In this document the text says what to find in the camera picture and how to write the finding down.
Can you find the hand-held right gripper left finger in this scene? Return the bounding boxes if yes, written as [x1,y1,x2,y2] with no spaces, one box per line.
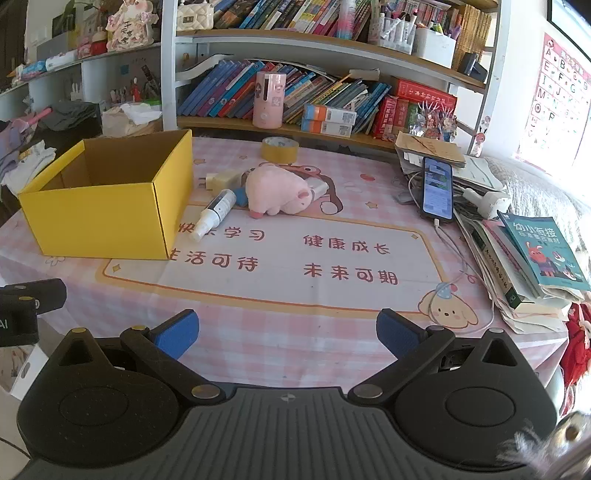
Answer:
[46,310,222,401]

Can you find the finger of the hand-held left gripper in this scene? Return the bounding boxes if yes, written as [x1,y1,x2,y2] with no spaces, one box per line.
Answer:
[0,279,66,317]

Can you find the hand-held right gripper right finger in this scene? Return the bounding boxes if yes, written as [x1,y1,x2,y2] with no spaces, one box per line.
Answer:
[347,310,532,401]

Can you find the yellow cardboard box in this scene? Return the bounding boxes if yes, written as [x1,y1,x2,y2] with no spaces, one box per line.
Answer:
[17,129,194,260]

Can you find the white spray bottle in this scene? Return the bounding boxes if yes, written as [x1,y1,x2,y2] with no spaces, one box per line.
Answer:
[190,189,237,242]

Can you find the pink plush toy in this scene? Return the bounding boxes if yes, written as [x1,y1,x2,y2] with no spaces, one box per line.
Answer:
[245,165,315,219]

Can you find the yellow tape roll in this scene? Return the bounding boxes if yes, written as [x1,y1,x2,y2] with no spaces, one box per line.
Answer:
[261,137,300,163]

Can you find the white carton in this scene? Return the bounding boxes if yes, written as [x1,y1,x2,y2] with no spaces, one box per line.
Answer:
[0,344,48,402]

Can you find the pink checked printed tablecloth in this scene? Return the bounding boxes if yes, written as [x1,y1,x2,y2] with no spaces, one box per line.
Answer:
[0,136,568,393]

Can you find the stack of books and papers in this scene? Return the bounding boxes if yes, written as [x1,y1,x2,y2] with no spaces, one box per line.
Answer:
[399,152,575,334]

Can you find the pile of light clothes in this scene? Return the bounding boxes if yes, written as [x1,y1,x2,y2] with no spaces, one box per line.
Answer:
[0,117,58,185]

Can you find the smartphone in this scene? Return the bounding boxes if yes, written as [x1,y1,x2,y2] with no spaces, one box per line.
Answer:
[421,156,454,221]

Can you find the white power adapter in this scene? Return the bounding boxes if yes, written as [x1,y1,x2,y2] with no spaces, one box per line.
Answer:
[463,187,511,217]

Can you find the teal children's book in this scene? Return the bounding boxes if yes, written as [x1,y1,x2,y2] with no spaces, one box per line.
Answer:
[498,210,591,292]

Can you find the grey fluffy fabric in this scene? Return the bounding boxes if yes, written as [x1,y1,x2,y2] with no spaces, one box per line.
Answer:
[499,411,591,480]

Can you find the grey folded clothes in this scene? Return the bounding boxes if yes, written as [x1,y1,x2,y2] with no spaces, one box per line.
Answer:
[46,100,100,132]

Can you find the red cloth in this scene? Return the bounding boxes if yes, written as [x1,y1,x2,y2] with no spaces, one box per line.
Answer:
[561,302,591,388]

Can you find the brown paper envelope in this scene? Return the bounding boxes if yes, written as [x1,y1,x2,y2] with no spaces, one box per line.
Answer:
[394,131,467,169]

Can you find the tissue box with plastic bag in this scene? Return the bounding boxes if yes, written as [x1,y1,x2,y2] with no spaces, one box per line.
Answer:
[102,102,162,137]

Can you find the white knitted blanket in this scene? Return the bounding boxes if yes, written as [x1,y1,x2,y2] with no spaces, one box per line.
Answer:
[485,157,591,259]

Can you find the anime acrylic stands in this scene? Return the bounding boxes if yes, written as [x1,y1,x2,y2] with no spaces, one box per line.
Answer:
[416,102,458,144]

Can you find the orange white small box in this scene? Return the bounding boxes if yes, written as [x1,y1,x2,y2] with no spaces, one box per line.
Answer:
[301,118,354,136]
[305,104,357,123]

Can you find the white curved side shelf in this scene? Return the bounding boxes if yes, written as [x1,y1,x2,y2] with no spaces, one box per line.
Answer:
[0,41,162,121]

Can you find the red thick dictionaries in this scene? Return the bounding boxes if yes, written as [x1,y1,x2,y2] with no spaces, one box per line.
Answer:
[373,78,458,139]

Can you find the pink humidifier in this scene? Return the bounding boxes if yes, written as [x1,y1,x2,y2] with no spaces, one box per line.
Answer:
[252,71,287,129]

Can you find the row of leaning picture books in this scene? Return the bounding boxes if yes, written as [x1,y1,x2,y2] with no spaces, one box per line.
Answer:
[178,60,393,126]

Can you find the white wooden bookshelf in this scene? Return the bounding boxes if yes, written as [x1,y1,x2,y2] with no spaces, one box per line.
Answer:
[161,0,513,153]

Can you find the black box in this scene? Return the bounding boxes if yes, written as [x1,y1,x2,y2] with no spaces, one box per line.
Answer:
[459,52,489,84]

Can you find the pink doll ornament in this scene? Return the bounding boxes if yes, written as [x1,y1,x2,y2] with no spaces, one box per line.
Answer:
[106,0,160,51]

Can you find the white storage box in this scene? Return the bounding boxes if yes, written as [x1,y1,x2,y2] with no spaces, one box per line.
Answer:
[413,28,458,69]

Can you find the clear organizer with tubes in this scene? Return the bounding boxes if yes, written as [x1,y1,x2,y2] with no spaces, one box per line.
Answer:
[369,9,416,49]

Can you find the white quilted handbag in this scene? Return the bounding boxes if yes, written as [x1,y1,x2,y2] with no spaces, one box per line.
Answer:
[178,0,215,32]

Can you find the row of paperback books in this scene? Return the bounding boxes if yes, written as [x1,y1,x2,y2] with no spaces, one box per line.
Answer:
[212,0,375,38]

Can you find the white charging cable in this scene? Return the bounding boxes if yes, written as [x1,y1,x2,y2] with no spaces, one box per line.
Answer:
[427,220,497,334]

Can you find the alphabet wall poster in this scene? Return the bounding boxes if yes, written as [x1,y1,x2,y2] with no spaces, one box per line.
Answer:
[517,32,591,167]

